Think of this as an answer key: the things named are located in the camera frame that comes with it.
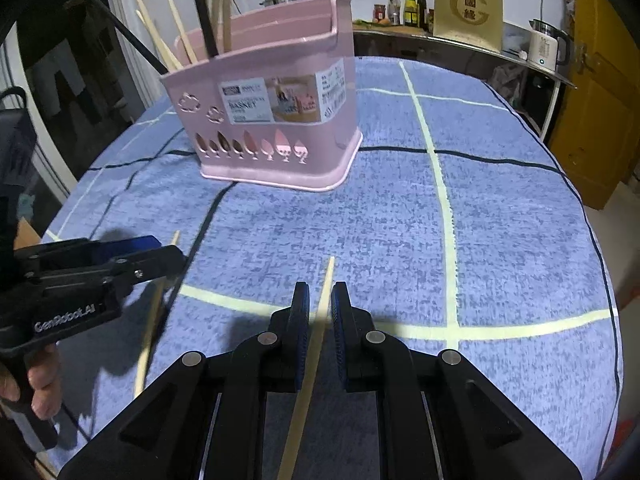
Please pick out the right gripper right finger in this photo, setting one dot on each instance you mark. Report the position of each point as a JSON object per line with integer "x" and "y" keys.
{"x": 369, "y": 360}

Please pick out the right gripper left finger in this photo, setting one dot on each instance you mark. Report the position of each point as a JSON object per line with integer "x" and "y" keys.
{"x": 272, "y": 361}

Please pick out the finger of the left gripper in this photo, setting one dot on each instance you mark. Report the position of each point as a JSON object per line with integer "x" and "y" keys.
{"x": 115, "y": 249}
{"x": 164, "y": 262}

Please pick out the black chopstick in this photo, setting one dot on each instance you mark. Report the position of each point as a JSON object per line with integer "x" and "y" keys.
{"x": 206, "y": 28}
{"x": 131, "y": 38}

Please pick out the metal kitchen shelf table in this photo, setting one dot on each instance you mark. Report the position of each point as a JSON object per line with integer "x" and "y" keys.
{"x": 535, "y": 93}

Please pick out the person's left hand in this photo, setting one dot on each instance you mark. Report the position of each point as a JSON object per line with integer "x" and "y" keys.
{"x": 44, "y": 377}

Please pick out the blue checked tablecloth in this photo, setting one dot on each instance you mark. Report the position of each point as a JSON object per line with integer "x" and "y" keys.
{"x": 455, "y": 229}

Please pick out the pink plastic utensil basket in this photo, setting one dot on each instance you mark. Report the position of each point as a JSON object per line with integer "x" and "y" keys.
{"x": 279, "y": 108}

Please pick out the yellow wooden door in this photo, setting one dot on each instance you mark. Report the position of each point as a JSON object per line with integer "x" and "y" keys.
{"x": 596, "y": 136}

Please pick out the red sauce jar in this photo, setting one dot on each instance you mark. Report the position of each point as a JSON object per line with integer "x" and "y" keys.
{"x": 379, "y": 11}

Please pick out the green oil bottle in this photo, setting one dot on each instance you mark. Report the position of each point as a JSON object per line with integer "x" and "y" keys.
{"x": 410, "y": 14}

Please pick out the clear seasoning bottle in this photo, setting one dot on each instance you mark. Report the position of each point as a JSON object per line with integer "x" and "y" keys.
{"x": 394, "y": 12}

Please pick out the dark soy sauce bottle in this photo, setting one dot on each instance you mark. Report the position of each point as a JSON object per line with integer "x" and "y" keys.
{"x": 423, "y": 14}

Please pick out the white electric kettle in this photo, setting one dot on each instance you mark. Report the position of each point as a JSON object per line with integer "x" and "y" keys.
{"x": 549, "y": 47}

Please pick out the gold paper bag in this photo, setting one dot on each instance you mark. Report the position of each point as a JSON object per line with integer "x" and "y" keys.
{"x": 475, "y": 22}

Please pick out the white sliding door frame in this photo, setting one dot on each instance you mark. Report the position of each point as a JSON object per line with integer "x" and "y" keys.
{"x": 87, "y": 83}

